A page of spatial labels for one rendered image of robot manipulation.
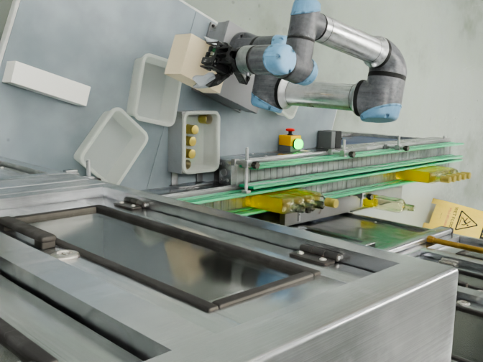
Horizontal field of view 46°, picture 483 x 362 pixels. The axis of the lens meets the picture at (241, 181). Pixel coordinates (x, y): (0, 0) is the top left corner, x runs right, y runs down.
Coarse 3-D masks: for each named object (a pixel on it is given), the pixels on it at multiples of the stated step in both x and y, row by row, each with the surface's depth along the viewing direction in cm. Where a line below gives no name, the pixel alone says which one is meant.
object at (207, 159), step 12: (192, 120) 210; (216, 120) 210; (204, 132) 215; (216, 132) 211; (204, 144) 216; (216, 144) 212; (204, 156) 216; (216, 156) 212; (192, 168) 208; (204, 168) 210; (216, 168) 212
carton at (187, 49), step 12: (180, 36) 164; (192, 36) 161; (180, 48) 162; (192, 48) 161; (204, 48) 164; (168, 60) 165; (180, 60) 161; (192, 60) 162; (168, 72) 163; (180, 72) 159; (192, 72) 162; (204, 72) 165; (192, 84) 169
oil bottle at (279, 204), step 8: (248, 200) 219; (256, 200) 216; (264, 200) 212; (272, 200) 210; (280, 200) 207; (288, 200) 206; (264, 208) 213; (272, 208) 210; (280, 208) 207; (288, 208) 206
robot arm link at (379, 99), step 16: (256, 80) 198; (272, 80) 195; (368, 80) 176; (384, 80) 172; (400, 80) 172; (256, 96) 197; (272, 96) 194; (288, 96) 192; (304, 96) 188; (320, 96) 185; (336, 96) 182; (352, 96) 177; (368, 96) 174; (384, 96) 171; (400, 96) 173; (368, 112) 174; (384, 112) 172
